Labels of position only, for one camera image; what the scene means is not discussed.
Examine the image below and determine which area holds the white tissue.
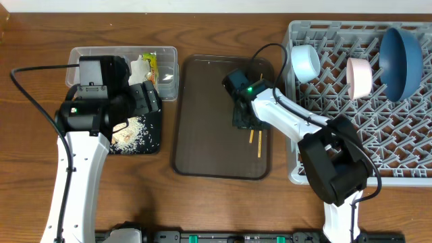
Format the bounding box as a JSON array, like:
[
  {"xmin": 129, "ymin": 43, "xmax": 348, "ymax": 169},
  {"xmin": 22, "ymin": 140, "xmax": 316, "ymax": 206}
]
[{"xmin": 128, "ymin": 55, "xmax": 151, "ymax": 86}]

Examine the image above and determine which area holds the pile of rice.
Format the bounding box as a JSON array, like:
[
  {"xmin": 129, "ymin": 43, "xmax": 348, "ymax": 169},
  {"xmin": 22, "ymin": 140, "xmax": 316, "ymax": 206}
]
[{"xmin": 109, "ymin": 114, "xmax": 160, "ymax": 155}]

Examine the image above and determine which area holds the yellow snack wrapper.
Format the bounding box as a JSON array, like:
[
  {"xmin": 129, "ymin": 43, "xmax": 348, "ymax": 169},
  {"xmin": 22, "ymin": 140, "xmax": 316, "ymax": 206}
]
[{"xmin": 142, "ymin": 52, "xmax": 159, "ymax": 89}]

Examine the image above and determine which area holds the light blue bowl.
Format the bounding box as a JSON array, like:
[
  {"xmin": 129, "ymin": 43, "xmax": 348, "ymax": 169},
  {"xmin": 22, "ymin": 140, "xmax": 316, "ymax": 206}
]
[{"xmin": 291, "ymin": 45, "xmax": 321, "ymax": 84}]

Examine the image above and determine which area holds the pink bowl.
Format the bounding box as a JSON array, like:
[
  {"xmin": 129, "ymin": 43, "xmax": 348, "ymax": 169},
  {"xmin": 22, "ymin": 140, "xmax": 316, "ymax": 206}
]
[{"xmin": 346, "ymin": 57, "xmax": 373, "ymax": 101}]

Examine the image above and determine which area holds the dark blue plate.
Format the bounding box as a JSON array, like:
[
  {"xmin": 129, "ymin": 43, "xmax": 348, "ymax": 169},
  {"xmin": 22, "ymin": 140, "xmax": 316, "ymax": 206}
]
[{"xmin": 379, "ymin": 28, "xmax": 423, "ymax": 102}]

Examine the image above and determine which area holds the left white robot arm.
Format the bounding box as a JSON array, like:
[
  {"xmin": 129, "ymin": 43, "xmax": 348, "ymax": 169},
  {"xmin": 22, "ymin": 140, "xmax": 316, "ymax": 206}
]
[{"xmin": 41, "ymin": 55, "xmax": 161, "ymax": 242}]

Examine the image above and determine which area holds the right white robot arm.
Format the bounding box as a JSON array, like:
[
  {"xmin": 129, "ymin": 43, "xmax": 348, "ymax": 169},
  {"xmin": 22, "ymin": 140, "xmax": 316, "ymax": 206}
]
[{"xmin": 222, "ymin": 70, "xmax": 372, "ymax": 242}]

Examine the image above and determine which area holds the black waste tray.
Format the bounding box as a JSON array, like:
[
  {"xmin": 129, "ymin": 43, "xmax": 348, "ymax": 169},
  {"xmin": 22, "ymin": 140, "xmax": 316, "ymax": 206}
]
[{"xmin": 107, "ymin": 101, "xmax": 163, "ymax": 155}]

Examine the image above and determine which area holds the grey dishwasher rack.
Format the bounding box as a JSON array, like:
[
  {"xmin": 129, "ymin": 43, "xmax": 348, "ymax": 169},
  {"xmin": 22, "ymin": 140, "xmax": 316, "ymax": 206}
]
[{"xmin": 283, "ymin": 20, "xmax": 431, "ymax": 187}]

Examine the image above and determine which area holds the clear plastic bin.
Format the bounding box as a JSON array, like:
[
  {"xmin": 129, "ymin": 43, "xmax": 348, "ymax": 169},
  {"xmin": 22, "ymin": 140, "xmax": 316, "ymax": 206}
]
[{"xmin": 68, "ymin": 46, "xmax": 179, "ymax": 101}]

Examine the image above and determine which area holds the brown serving tray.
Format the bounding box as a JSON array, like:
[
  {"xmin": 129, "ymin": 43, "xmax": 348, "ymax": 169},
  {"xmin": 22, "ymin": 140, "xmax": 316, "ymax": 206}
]
[{"xmin": 171, "ymin": 55, "xmax": 271, "ymax": 180}]

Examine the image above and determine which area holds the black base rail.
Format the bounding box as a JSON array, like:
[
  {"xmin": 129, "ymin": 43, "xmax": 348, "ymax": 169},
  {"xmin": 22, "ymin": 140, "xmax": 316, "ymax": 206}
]
[{"xmin": 94, "ymin": 221, "xmax": 406, "ymax": 243}]

